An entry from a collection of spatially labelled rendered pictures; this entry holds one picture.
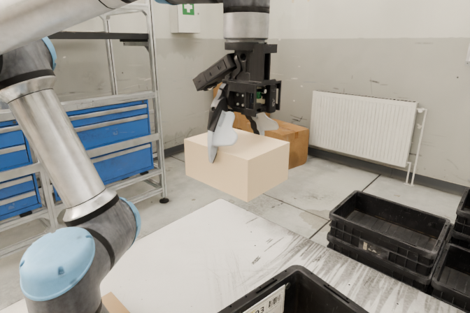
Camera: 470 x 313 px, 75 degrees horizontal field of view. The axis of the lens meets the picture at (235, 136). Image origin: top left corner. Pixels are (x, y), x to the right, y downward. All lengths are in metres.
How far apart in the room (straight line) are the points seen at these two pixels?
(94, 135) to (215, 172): 1.75
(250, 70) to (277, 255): 0.61
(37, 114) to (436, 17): 2.97
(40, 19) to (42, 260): 0.38
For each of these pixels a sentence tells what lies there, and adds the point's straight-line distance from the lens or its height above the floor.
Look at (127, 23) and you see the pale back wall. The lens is 3.28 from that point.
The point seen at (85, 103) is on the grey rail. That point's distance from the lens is 2.16.
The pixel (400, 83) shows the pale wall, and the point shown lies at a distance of 3.24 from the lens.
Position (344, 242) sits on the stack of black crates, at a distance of 1.44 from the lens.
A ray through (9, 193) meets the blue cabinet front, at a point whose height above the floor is 0.47.
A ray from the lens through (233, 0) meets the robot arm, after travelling 0.50.
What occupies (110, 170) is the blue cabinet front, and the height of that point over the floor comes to 0.42.
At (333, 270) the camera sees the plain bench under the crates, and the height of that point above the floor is 0.70.
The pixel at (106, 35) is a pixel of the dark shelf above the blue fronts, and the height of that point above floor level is 1.33.
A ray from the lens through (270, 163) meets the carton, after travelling 0.54.
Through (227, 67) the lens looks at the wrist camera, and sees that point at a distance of 0.53.
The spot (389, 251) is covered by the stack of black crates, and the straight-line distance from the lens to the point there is 1.38.
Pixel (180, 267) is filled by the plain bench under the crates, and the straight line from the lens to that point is 0.93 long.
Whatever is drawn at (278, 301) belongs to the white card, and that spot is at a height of 0.89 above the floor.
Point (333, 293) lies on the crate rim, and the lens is 0.55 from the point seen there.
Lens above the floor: 1.30
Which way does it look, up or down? 18 degrees down
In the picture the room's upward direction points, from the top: straight up
